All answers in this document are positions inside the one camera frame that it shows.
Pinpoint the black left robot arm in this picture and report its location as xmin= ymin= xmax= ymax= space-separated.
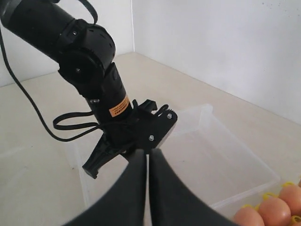
xmin=0 ymin=0 xmax=157 ymax=226

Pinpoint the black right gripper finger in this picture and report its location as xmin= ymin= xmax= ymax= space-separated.
xmin=149 ymin=149 xmax=236 ymax=226

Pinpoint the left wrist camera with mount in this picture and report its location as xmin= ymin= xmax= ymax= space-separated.
xmin=135 ymin=105 xmax=178 ymax=150

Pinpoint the clear plastic bin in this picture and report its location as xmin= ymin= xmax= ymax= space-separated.
xmin=65 ymin=104 xmax=280 ymax=217

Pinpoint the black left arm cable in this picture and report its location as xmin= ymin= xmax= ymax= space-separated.
xmin=0 ymin=0 xmax=106 ymax=142

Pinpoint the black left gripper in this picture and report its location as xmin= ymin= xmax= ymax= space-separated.
xmin=66 ymin=98 xmax=158 ymax=226

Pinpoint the yellow plastic egg tray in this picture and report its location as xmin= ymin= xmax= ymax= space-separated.
xmin=242 ymin=182 xmax=301 ymax=226

